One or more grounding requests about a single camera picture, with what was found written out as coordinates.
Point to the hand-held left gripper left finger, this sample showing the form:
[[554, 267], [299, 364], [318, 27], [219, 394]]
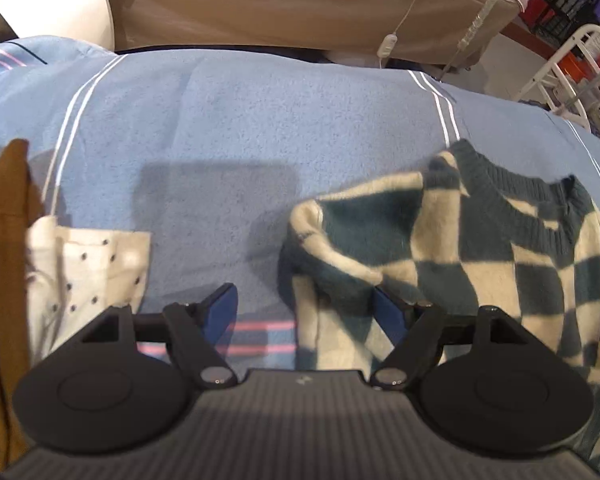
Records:
[[221, 312]]

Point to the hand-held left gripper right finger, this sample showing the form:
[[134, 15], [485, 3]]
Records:
[[386, 316]]

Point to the teal cream checkered sweater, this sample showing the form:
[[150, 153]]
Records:
[[480, 240]]

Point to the white dotted garment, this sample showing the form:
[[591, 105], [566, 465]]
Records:
[[95, 260]]

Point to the blue striped bed sheet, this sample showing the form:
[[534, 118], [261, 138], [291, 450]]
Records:
[[230, 125]]

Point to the brown garment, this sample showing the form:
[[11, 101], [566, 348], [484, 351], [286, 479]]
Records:
[[5, 260]]

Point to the clear plastic tube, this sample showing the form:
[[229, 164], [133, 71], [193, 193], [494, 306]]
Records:
[[471, 30]]

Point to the beige covered massage bed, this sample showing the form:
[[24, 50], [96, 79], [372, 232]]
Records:
[[280, 5]]

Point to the white metal trolley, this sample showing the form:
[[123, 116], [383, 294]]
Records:
[[587, 30]]

